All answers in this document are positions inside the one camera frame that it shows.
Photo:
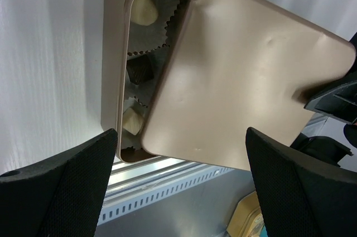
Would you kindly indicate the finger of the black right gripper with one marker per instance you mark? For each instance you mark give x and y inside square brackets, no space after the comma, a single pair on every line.
[337,100]

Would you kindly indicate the yellow tin box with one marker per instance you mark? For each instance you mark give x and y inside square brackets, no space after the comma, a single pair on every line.
[246,209]

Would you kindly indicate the white chocolate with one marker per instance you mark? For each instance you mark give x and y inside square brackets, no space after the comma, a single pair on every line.
[132,121]
[143,12]

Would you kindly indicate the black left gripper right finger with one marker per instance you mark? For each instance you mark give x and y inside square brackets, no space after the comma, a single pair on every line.
[298,194]

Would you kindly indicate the aluminium mounting rail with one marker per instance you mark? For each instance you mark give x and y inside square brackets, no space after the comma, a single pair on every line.
[125,176]

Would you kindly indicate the white slotted cable duct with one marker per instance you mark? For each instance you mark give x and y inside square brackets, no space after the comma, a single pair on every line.
[130,200]

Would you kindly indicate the beige tin lid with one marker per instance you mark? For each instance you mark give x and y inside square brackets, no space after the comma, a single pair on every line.
[238,64]

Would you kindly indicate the dark square chocolate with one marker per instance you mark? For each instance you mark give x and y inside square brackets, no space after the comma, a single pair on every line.
[140,69]

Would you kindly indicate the beige tin box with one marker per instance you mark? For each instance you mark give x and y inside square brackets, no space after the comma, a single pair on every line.
[115,47]

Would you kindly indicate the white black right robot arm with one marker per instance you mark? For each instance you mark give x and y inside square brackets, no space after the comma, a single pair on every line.
[325,148]

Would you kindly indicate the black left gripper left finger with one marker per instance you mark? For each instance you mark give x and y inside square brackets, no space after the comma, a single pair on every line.
[61,195]

